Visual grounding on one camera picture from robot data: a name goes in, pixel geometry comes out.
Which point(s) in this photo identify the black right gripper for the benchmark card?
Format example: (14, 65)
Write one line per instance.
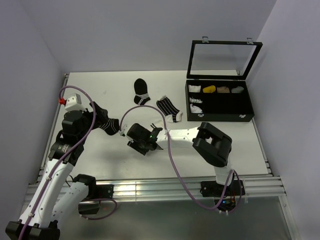
(133, 144)

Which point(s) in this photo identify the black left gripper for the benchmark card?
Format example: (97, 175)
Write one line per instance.
(101, 115)

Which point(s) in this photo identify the black sock with white stripes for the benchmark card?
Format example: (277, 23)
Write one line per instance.
(112, 126)

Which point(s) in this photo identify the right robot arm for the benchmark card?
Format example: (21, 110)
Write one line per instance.
(213, 145)

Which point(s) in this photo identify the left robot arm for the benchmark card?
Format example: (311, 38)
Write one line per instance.
(46, 212)

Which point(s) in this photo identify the black pinstriped sock white toe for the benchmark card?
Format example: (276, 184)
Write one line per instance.
(171, 113)

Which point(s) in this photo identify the black sock with striped cuff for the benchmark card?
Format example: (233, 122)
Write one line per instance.
(141, 92)

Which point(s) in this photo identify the white rolled sock bottom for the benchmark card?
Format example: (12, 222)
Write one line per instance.
(195, 109)

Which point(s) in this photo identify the white rolled sock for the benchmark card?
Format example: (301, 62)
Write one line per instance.
(194, 88)
(194, 100)
(195, 109)

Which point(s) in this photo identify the white rolled sock middle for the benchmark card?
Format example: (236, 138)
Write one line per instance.
(194, 100)

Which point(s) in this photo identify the white rolled sock top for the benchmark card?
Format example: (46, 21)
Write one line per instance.
(194, 88)

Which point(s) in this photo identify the black compartment storage box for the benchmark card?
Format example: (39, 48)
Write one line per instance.
(219, 107)

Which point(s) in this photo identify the yellow rolled sock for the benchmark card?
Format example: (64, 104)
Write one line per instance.
(209, 89)

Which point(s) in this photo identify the tan rolled sock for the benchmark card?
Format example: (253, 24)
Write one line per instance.
(223, 90)

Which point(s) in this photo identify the glass box lid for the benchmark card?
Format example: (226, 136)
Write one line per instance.
(222, 60)

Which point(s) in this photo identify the grey rolled sock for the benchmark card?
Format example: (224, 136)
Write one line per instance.
(237, 90)

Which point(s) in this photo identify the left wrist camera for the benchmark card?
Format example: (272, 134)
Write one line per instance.
(72, 101)

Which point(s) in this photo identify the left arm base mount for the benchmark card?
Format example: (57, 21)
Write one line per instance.
(89, 206)

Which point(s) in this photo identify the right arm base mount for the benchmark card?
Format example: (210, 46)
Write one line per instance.
(212, 189)

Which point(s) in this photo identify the aluminium frame rail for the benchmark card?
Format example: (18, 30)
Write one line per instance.
(170, 189)

